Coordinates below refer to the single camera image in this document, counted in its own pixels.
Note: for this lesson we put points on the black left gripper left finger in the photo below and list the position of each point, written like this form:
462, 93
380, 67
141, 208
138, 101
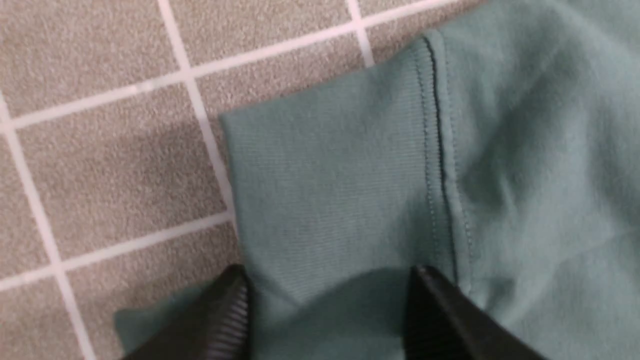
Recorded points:
205, 322

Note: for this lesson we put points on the grey checked tablecloth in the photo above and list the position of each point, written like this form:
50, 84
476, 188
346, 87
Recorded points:
114, 187

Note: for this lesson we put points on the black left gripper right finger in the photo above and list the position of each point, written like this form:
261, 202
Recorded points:
441, 323

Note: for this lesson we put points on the green long-sleeved shirt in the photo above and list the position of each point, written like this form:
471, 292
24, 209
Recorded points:
501, 148

